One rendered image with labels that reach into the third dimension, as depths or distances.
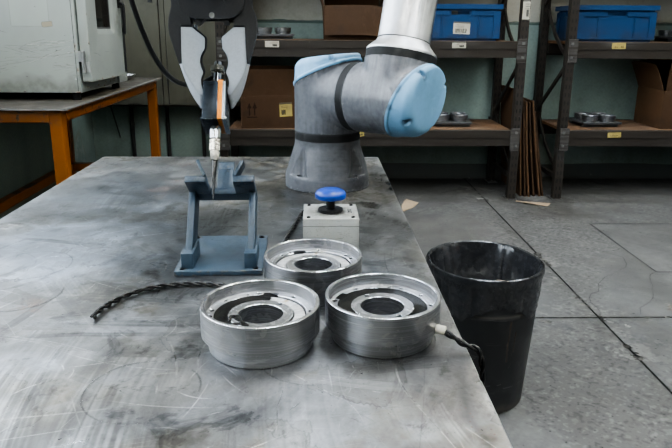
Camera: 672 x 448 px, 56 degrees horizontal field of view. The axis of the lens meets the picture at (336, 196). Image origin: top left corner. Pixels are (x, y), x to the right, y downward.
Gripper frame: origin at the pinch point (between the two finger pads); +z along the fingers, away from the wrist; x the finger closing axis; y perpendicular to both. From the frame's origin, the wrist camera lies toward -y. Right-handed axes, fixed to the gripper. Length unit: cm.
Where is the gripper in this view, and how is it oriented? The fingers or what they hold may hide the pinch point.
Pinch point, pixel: (216, 97)
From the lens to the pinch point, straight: 74.6
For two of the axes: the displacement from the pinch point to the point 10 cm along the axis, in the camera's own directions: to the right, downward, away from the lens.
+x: -10.0, 0.1, -0.5
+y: -0.5, -2.5, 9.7
